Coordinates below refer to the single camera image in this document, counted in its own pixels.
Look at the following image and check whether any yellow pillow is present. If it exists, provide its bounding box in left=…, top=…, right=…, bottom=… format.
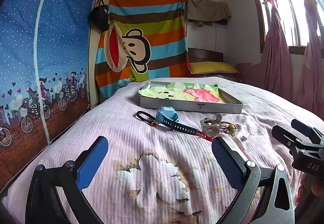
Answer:
left=189, top=61, right=240, bottom=75

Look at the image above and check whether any silver hair clip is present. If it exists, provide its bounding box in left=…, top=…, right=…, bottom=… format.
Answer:
left=200, top=113, right=223, bottom=137

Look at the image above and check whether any striped monkey print blanket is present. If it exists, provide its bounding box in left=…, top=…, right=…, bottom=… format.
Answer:
left=95, top=0, right=189, bottom=99

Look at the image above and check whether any khaki hanging garment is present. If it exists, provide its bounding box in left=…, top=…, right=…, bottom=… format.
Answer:
left=187, top=0, right=232, bottom=27

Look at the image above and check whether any pink curtain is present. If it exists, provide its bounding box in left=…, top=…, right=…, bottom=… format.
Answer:
left=240, top=0, right=295, bottom=96
left=289, top=0, right=324, bottom=123

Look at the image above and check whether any black braided bracelet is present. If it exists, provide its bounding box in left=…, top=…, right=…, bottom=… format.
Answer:
left=136, top=111, right=162, bottom=128

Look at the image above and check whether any brown beaded hair tie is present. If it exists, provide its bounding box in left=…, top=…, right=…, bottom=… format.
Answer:
left=218, top=120, right=238, bottom=137

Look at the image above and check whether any grey cardboard box tray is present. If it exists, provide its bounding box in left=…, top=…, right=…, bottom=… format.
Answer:
left=138, top=81, right=244, bottom=115

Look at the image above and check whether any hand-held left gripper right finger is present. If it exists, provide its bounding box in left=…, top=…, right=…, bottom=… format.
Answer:
left=212, top=137, right=295, bottom=224

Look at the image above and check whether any blue wrist watch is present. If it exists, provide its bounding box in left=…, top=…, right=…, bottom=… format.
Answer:
left=155, top=106, right=198, bottom=135

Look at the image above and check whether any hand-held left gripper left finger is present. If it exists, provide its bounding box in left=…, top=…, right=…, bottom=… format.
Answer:
left=25, top=136, right=109, bottom=224

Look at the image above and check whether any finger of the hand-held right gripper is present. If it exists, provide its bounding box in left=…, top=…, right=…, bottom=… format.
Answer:
left=272, top=125, right=305, bottom=156
left=291, top=119, right=324, bottom=142

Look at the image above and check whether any colourful patterned cloth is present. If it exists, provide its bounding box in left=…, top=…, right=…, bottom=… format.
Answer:
left=139, top=82, right=226, bottom=103

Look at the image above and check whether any dark wooden headboard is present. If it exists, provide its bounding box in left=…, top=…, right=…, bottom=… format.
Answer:
left=188, top=47, right=224, bottom=64

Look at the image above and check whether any blue printed wardrobe cover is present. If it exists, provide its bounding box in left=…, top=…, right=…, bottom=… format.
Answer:
left=0, top=0, right=98, bottom=191

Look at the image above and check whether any person's right hand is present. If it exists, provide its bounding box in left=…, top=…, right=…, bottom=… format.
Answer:
left=297, top=177, right=324, bottom=205

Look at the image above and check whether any black hanging bag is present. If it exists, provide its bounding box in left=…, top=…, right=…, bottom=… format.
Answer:
left=88, top=4, right=110, bottom=31

